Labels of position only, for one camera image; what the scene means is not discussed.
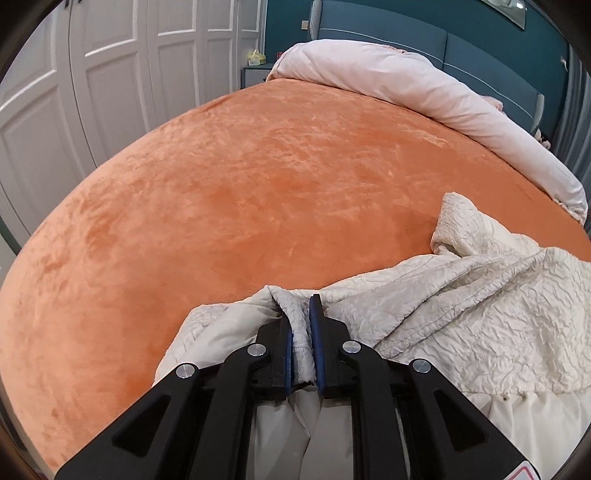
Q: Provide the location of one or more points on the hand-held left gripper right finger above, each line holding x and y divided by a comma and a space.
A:
317, 344

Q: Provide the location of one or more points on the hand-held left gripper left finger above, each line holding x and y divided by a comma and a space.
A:
288, 357

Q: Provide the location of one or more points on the cream quilted jacket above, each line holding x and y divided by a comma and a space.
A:
438, 323

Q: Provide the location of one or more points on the orange plush blanket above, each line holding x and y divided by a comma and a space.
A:
231, 207

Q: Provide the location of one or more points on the grey nightstand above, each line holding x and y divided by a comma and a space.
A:
254, 77

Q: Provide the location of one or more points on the pale pink duvet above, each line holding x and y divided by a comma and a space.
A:
369, 69

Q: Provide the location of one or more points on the yellow tissue box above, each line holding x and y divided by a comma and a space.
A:
256, 57

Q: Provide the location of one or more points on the pink ruffled cloth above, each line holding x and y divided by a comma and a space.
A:
494, 102

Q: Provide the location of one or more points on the blue upholstered headboard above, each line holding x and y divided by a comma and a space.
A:
369, 23

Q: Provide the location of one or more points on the white panelled wardrobe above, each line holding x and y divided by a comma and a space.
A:
115, 69

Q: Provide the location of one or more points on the grey curtain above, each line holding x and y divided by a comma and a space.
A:
575, 115

